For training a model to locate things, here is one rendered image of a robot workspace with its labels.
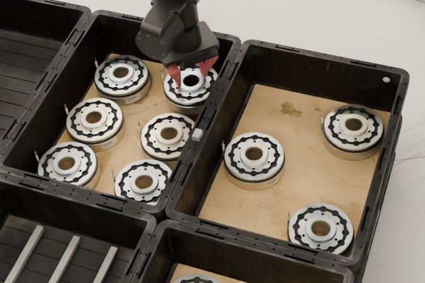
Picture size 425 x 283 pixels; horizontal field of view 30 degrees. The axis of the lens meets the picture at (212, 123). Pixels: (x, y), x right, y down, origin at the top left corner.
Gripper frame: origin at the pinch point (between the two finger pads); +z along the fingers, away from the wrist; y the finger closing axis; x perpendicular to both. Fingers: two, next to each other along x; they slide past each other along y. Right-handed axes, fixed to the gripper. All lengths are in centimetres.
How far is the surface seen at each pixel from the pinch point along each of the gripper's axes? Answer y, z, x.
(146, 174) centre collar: -14.7, 2.2, -14.4
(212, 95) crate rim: 0.6, -3.9, -9.1
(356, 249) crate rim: 6.2, -4.0, -45.8
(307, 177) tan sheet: 9.9, 6.2, -25.2
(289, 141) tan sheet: 10.9, 6.2, -17.1
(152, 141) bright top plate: -11.2, 2.8, -7.9
